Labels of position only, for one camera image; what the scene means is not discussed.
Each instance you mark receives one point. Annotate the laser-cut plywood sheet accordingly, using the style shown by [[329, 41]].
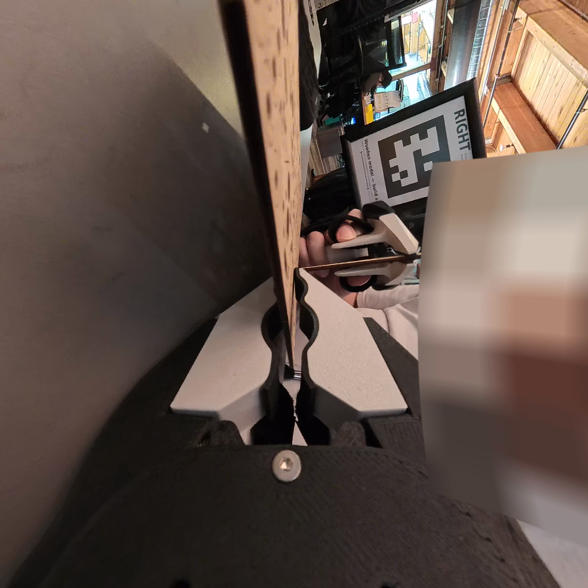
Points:
[[275, 138]]

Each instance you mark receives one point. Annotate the silver ventilation duct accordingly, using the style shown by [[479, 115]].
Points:
[[466, 41]]

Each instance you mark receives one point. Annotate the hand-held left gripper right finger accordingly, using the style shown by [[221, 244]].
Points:
[[353, 367]]

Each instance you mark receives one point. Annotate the dark bag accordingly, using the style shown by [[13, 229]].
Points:
[[330, 193]]

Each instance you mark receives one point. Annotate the person's right hand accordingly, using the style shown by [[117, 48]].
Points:
[[312, 250]]

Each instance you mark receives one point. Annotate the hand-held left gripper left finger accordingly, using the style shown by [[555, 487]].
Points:
[[225, 363]]

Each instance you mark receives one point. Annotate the person's right forearm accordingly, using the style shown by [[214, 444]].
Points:
[[395, 312]]

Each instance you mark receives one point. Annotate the thin wooden model part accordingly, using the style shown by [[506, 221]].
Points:
[[358, 263]]

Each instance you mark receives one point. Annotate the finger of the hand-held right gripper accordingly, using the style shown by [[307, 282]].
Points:
[[395, 234], [395, 273]]

